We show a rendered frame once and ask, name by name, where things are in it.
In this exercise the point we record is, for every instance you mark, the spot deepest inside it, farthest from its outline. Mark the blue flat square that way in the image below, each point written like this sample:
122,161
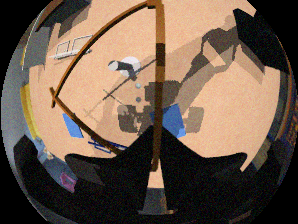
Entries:
172,120
74,131

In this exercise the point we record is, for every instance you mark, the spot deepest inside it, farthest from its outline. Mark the dark blue glasses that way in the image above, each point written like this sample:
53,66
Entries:
99,146

